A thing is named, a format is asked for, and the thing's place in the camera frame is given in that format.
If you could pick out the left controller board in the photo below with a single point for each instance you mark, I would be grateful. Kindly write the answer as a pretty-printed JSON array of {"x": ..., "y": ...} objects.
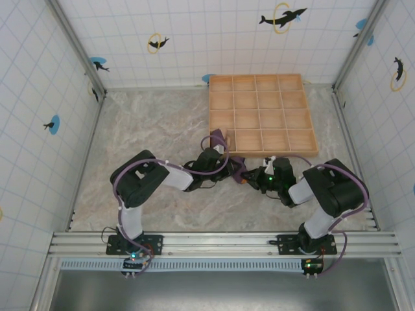
[{"x": 133, "y": 259}]

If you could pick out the aluminium floor rail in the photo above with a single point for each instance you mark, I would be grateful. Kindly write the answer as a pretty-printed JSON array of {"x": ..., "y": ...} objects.
[
  {"x": 86, "y": 162},
  {"x": 351, "y": 145}
]

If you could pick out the purple sock orange cuff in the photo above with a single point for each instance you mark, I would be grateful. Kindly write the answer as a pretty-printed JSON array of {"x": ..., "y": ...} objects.
[{"x": 239, "y": 159}]

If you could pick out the controller board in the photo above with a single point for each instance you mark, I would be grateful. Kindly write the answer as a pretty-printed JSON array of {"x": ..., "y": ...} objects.
[
  {"x": 133, "y": 259},
  {"x": 312, "y": 265}
]

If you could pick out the aluminium frame post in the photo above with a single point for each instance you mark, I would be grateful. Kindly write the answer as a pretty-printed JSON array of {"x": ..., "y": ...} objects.
[
  {"x": 360, "y": 45},
  {"x": 78, "y": 48}
]

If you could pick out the steel panel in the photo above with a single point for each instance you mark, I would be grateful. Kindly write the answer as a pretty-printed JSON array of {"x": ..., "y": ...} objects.
[{"x": 220, "y": 291}]

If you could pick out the dolphin blue circle sticker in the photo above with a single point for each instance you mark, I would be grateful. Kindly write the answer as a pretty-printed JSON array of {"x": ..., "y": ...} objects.
[
  {"x": 99, "y": 63},
  {"x": 53, "y": 124}
]

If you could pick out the right controller board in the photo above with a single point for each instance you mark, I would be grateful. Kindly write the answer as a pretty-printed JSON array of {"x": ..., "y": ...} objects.
[{"x": 312, "y": 265}]

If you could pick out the aluminium mounting rail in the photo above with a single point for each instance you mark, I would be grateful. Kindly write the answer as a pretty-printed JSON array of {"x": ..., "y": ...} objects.
[{"x": 220, "y": 241}]

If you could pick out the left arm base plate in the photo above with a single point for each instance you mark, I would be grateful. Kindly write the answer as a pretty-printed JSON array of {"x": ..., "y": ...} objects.
[{"x": 155, "y": 243}]

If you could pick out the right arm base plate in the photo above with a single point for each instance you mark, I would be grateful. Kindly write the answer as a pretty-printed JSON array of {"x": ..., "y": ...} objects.
[{"x": 287, "y": 243}]

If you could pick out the wooden compartment tray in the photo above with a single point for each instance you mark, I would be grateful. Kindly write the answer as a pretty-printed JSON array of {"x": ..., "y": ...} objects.
[{"x": 269, "y": 107}]

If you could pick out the purple sock tan toe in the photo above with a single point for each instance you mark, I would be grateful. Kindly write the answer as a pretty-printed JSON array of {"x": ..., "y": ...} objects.
[{"x": 216, "y": 133}]

